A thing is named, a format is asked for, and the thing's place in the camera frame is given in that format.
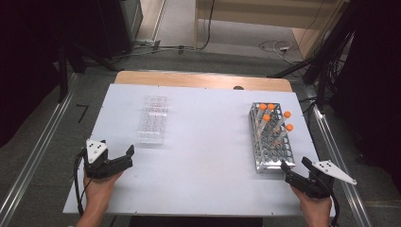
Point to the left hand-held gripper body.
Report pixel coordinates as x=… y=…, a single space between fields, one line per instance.
x=95 y=151

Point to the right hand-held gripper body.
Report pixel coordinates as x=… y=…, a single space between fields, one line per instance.
x=331 y=170

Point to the clear plastic tube rack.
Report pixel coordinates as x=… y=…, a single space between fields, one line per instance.
x=152 y=121

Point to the metal tube rack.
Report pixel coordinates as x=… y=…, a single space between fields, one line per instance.
x=272 y=148

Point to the person's right hand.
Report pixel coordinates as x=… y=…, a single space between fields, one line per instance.
x=312 y=205

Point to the person's left hand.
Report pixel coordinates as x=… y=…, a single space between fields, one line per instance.
x=99 y=190

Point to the white board sheet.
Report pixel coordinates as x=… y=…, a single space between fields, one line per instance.
x=205 y=142

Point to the black metal stand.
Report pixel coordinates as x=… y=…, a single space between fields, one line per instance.
x=63 y=72

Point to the dark curtain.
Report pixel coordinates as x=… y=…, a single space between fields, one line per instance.
x=22 y=63
x=375 y=78

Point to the dark table grommet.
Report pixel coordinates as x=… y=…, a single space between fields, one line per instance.
x=238 y=87

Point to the grey power strip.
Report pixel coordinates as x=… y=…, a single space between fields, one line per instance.
x=146 y=43

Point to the dark cabinet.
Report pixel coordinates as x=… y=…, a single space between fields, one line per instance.
x=119 y=28

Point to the light wooden furniture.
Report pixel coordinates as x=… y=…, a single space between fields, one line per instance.
x=268 y=12

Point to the metal floor rail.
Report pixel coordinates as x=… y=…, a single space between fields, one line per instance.
x=340 y=164
x=34 y=148

